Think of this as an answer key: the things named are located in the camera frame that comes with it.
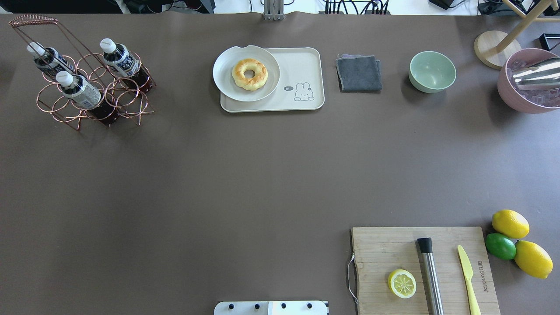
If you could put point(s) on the wooden stand round base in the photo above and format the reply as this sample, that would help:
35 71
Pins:
493 48

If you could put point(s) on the glazed donut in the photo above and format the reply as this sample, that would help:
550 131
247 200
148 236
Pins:
250 74

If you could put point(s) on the half lemon slice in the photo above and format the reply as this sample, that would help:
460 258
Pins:
402 283

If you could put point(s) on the yellow lemon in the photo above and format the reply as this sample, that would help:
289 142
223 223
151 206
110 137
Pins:
533 259
510 223

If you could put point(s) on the steel muddler black tip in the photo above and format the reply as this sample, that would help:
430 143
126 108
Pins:
425 247

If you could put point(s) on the tea bottle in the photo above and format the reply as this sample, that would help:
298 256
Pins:
87 97
49 61
126 65

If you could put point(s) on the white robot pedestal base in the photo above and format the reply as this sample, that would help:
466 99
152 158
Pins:
303 307

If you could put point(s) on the bamboo cutting board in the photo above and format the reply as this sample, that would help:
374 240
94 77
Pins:
381 250

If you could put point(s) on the grey folded cloth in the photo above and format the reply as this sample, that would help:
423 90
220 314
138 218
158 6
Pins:
359 73

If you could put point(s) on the pink bowl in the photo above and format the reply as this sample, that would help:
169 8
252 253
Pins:
506 90

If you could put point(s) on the pile of clear ice cubes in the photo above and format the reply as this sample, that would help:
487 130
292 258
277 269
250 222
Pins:
542 97

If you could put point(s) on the copper wire bottle rack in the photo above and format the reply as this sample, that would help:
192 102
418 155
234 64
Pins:
100 86

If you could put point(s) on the mint green bowl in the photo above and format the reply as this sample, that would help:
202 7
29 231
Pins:
431 72

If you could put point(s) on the steel ice scoop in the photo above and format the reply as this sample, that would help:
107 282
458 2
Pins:
544 75

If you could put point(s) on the green lime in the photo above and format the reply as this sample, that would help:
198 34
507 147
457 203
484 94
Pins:
500 246

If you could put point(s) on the white round plate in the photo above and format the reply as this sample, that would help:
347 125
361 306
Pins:
228 59

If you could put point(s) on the cream tray with bear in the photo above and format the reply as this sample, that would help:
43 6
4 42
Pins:
294 79

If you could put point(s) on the lower yellow lemon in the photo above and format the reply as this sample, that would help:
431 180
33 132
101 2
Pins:
533 259

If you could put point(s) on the upper yellow lemon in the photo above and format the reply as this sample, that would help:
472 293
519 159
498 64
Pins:
510 223

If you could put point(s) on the aluminium frame post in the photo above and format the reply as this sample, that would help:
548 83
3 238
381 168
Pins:
273 10

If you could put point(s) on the yellow plastic knife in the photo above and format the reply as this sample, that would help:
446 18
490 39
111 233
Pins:
468 273

